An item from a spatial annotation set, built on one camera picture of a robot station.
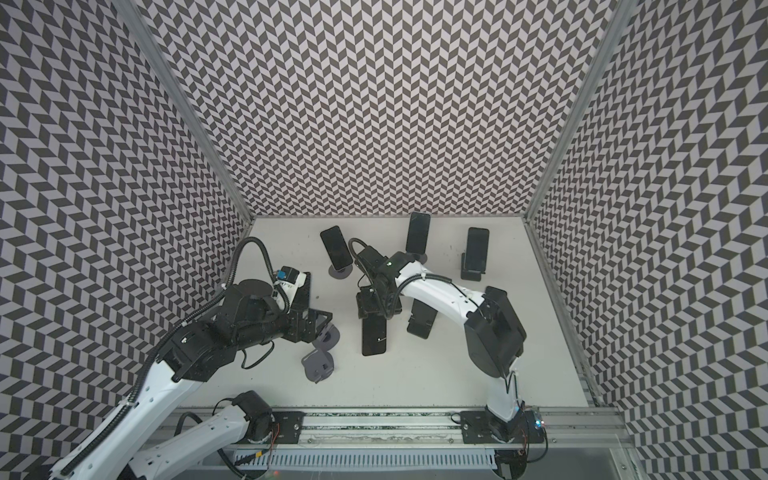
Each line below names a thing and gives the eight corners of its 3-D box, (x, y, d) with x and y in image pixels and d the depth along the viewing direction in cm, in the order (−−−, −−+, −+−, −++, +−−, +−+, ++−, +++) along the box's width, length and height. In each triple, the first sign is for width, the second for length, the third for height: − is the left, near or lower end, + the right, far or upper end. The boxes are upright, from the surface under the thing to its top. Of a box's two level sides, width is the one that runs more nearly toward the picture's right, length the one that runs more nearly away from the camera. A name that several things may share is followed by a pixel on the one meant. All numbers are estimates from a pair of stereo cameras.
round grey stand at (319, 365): (315, 388, 80) (310, 383, 76) (303, 366, 84) (298, 360, 80) (339, 370, 83) (336, 364, 79) (327, 349, 87) (324, 343, 83)
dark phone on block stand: (461, 279, 102) (468, 255, 91) (463, 251, 110) (469, 226, 99) (480, 282, 101) (489, 259, 90) (480, 253, 109) (489, 229, 98)
